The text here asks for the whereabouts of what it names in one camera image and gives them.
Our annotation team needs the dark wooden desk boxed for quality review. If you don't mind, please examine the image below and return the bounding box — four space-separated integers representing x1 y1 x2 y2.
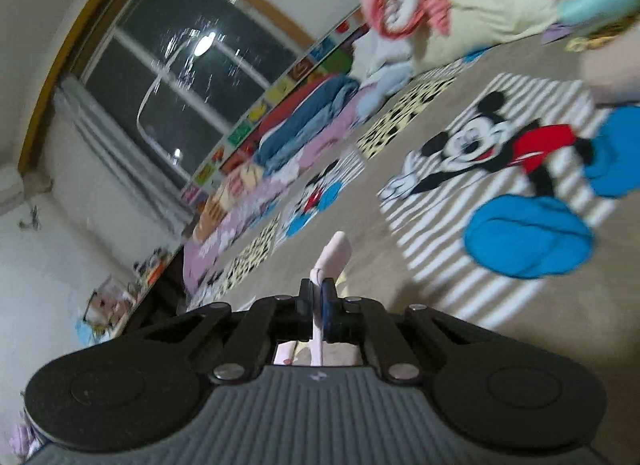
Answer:
119 254 192 333

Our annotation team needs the cream quilt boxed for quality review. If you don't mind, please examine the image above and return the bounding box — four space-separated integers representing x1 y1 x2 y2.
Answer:
410 0 572 72

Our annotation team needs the pale beige cloth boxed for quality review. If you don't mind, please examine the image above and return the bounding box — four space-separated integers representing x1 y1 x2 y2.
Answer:
580 44 640 106

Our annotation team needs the orange striped pillow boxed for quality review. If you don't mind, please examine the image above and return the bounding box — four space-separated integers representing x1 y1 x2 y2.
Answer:
192 164 267 242

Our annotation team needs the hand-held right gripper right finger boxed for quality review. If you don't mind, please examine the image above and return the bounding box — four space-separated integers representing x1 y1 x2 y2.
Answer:
320 279 501 387

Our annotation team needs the blue folded quilt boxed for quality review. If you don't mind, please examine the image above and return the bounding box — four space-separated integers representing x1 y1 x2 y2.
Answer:
254 74 362 172

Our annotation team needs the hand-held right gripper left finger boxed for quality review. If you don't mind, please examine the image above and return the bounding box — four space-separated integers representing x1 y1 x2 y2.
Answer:
147 279 316 387

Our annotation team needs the light blue white cloth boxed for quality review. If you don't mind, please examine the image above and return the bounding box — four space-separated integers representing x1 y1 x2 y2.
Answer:
351 29 417 119

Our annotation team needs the white curtain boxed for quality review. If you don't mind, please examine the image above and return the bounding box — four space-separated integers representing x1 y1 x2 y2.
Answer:
54 76 197 247

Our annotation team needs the colourful picture panel strip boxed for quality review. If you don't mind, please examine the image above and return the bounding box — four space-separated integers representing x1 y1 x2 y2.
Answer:
181 7 372 213

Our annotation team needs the cartoon mouse printed blanket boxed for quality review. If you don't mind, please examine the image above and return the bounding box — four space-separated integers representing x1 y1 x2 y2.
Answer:
187 45 640 346

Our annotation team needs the white air conditioner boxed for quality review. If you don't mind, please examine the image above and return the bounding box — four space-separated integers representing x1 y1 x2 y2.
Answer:
0 167 27 216

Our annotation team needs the wooden framed window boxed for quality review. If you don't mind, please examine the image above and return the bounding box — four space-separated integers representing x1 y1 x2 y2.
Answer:
20 0 321 188

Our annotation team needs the clutter of toys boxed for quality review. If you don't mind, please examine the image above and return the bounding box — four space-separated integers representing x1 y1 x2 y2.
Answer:
74 244 176 347

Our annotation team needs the pink garment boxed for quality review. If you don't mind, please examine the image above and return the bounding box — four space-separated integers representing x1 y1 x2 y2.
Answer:
272 231 363 368

